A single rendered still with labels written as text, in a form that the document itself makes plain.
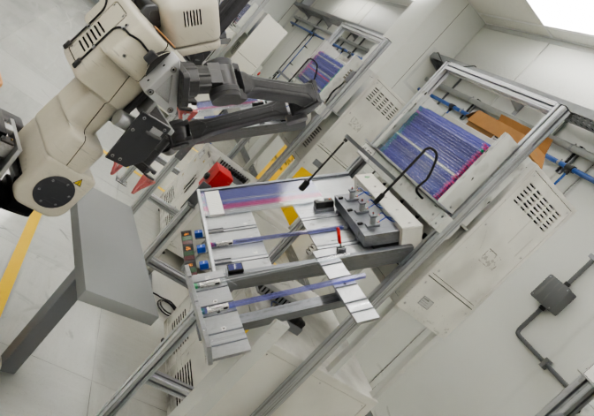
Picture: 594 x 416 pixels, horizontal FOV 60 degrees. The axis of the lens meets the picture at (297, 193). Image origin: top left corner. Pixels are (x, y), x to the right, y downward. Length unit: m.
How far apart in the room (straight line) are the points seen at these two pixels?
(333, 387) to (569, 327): 1.51
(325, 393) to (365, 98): 1.78
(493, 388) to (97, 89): 2.64
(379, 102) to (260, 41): 3.25
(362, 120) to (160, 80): 2.14
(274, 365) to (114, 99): 1.12
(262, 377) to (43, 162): 1.11
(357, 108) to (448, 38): 2.32
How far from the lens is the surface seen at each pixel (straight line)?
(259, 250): 1.86
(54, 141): 1.45
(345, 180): 2.38
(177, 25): 1.36
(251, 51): 6.30
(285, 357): 1.99
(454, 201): 1.85
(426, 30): 5.23
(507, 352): 3.30
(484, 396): 3.28
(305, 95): 1.55
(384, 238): 1.86
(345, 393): 2.22
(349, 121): 3.21
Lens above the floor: 1.37
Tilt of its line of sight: 9 degrees down
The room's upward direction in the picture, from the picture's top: 42 degrees clockwise
